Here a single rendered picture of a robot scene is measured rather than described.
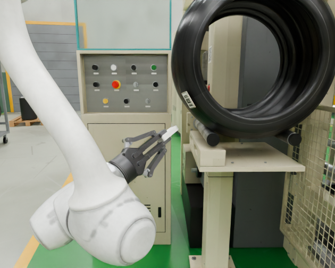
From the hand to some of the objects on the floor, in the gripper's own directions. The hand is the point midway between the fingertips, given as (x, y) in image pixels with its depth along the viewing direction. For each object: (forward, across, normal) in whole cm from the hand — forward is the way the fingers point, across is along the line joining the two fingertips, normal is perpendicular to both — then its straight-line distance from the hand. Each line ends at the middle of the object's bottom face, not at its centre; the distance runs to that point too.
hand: (167, 134), depth 74 cm
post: (+18, +95, -54) cm, 111 cm away
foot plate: (+18, +95, -54) cm, 111 cm away
